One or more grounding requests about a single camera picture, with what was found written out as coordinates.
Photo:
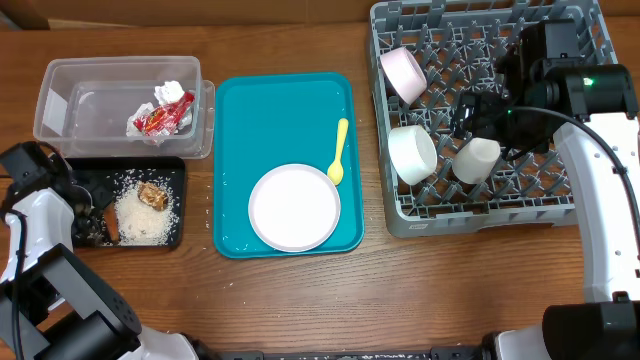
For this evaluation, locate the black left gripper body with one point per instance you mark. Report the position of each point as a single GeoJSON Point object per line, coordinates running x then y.
{"type": "Point", "coordinates": [84, 207]}

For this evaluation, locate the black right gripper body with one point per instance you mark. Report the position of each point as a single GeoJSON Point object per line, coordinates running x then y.
{"type": "Point", "coordinates": [491, 118]}

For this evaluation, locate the orange carrot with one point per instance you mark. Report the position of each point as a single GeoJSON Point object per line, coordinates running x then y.
{"type": "Point", "coordinates": [110, 219]}

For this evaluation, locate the white cup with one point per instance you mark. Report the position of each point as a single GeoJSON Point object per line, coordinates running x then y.
{"type": "Point", "coordinates": [475, 161]}

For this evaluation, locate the white bowl with food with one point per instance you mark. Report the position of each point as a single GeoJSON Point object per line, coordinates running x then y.
{"type": "Point", "coordinates": [412, 153]}

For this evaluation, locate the pink bowl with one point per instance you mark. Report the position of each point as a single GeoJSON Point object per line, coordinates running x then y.
{"type": "Point", "coordinates": [404, 74]}

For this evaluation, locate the yellow plastic spoon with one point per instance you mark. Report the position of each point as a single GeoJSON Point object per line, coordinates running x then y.
{"type": "Point", "coordinates": [335, 171]}

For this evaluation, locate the white napkin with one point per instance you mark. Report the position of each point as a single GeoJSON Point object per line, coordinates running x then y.
{"type": "Point", "coordinates": [169, 92]}

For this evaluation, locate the pink plate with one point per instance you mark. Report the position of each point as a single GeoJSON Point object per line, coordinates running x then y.
{"type": "Point", "coordinates": [294, 208]}

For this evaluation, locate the red snack wrapper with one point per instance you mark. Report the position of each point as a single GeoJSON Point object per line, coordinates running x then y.
{"type": "Point", "coordinates": [164, 120]}

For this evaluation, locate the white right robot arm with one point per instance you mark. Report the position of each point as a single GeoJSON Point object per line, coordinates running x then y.
{"type": "Point", "coordinates": [555, 99]}

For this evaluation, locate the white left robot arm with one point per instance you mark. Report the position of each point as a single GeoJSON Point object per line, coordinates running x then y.
{"type": "Point", "coordinates": [53, 306]}

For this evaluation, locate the black waste tray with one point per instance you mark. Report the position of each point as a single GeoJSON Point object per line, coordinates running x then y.
{"type": "Point", "coordinates": [102, 166]}

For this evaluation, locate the grey dishwasher rack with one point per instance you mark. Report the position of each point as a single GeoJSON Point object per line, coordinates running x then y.
{"type": "Point", "coordinates": [456, 44]}

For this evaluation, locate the spilled white rice pile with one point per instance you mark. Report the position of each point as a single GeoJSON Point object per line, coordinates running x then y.
{"type": "Point", "coordinates": [138, 224]}

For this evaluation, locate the brown food scrap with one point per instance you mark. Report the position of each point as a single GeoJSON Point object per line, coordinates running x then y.
{"type": "Point", "coordinates": [152, 196]}

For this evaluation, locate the clear plastic bin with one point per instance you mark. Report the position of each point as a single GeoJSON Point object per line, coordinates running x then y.
{"type": "Point", "coordinates": [84, 105]}

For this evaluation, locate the teal serving tray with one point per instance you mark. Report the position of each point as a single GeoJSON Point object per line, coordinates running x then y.
{"type": "Point", "coordinates": [262, 122]}

